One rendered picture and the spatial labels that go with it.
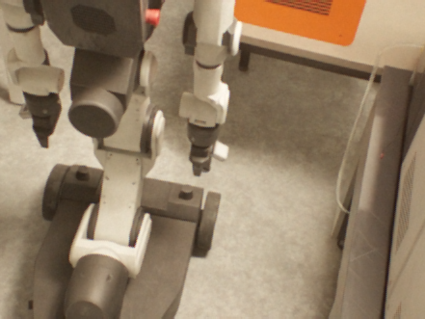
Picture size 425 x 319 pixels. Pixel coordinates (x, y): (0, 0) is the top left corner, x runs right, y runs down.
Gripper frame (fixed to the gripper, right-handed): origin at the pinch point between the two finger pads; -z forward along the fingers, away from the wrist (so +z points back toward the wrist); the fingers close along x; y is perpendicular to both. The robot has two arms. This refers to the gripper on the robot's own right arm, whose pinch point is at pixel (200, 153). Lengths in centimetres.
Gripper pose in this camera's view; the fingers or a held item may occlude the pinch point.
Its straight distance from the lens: 208.9
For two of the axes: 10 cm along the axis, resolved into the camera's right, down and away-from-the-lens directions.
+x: 1.8, -8.4, 5.2
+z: 0.6, -5.2, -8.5
